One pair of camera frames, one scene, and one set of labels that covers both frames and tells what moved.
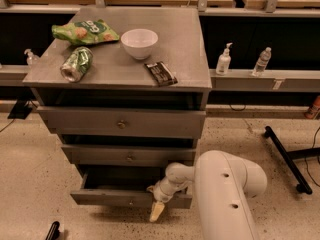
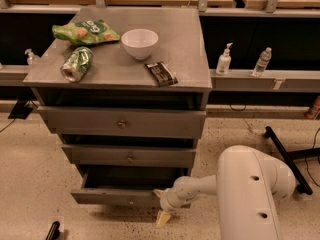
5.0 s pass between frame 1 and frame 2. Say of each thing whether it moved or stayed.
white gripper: moved
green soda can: stayed
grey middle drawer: stayed
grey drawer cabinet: stayed
